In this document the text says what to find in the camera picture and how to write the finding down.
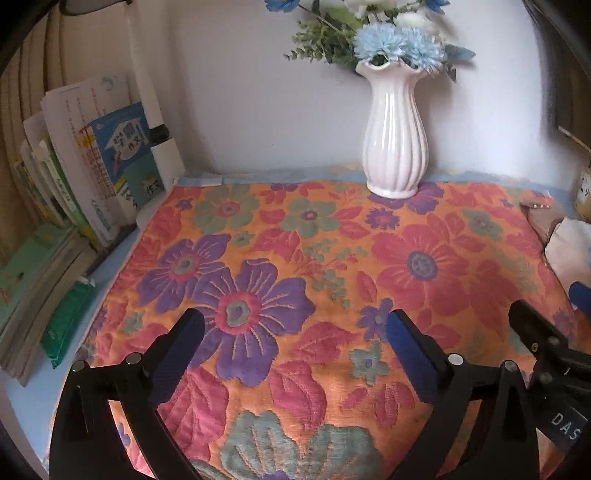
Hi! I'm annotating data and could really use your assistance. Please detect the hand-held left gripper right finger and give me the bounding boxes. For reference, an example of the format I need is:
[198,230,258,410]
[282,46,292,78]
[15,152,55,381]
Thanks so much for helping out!
[385,308,541,480]

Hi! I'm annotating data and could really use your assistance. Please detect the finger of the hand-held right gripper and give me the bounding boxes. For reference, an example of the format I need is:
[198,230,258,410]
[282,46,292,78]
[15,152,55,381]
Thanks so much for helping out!
[508,299,570,359]
[569,281,591,320]

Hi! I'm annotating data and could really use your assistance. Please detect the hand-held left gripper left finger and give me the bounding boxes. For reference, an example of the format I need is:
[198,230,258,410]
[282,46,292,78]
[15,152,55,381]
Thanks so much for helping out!
[48,308,206,480]

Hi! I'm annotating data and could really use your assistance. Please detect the beige crumpled cloth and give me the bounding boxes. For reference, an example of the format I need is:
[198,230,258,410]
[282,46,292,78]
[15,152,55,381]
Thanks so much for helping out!
[544,217,591,301]

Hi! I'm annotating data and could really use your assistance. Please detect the brown studded pouch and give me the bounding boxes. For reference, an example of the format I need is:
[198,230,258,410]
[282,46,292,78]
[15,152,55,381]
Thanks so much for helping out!
[519,199,567,243]

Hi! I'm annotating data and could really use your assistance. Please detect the yellowish glass jar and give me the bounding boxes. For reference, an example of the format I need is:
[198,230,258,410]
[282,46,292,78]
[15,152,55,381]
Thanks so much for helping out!
[573,159,591,219]

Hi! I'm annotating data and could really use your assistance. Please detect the green packet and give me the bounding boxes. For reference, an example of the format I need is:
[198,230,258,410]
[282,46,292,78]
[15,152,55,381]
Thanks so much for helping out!
[40,277,97,370]

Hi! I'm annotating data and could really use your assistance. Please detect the orange floral quilted mat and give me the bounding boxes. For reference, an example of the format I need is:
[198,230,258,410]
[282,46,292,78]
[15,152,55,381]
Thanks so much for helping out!
[81,178,583,480]

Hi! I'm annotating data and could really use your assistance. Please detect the stack of green flat books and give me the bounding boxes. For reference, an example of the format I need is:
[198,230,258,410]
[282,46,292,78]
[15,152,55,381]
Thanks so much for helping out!
[0,222,100,387]

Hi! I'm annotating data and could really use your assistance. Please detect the row of thin standing books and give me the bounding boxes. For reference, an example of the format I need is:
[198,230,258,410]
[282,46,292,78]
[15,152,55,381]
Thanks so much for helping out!
[9,113,100,253]

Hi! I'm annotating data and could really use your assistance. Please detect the blue cover book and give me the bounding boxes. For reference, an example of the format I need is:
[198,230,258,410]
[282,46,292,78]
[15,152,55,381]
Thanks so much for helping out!
[85,102,166,227]

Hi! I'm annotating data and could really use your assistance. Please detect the dark flat panel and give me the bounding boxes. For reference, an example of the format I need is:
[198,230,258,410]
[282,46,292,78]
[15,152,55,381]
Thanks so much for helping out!
[545,28,591,139]

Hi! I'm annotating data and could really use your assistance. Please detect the white ribbed vase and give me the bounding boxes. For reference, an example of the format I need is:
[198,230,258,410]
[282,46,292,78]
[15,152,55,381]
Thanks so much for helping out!
[355,60,429,199]

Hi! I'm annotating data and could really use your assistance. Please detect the white paper workbook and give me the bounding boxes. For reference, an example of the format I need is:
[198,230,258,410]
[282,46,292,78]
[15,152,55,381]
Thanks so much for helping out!
[41,74,139,245]

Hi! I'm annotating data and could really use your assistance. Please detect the blue artificial flower bouquet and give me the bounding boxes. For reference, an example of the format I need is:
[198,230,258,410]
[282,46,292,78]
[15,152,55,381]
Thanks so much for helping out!
[264,0,476,85]

